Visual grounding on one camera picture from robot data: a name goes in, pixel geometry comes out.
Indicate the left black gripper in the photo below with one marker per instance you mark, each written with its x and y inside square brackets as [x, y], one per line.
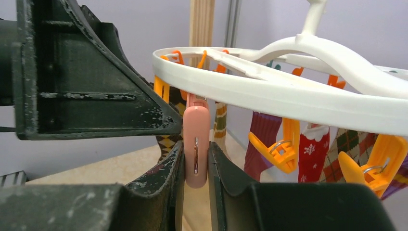
[66, 75]

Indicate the orange hanging clip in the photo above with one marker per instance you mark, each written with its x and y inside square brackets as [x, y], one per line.
[387, 156]
[282, 154]

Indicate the argyle beige sock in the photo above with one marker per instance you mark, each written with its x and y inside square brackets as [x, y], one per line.
[356, 144]

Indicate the white round clip hanger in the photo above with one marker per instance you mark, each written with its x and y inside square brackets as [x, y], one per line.
[378, 105]

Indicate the beige striped ribbed sock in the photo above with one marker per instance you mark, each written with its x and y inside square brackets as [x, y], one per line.
[220, 124]

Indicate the orange clothes clip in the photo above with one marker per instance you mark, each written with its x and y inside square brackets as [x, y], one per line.
[161, 88]

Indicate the red santa sock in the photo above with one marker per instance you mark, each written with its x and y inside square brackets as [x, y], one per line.
[313, 148]

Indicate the purple yellow hanging sock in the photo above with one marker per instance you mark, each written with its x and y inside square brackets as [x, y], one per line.
[399, 181]

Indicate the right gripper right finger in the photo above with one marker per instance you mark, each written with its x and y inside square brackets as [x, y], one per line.
[240, 203]

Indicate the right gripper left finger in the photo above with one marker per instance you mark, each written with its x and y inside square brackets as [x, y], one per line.
[152, 202]

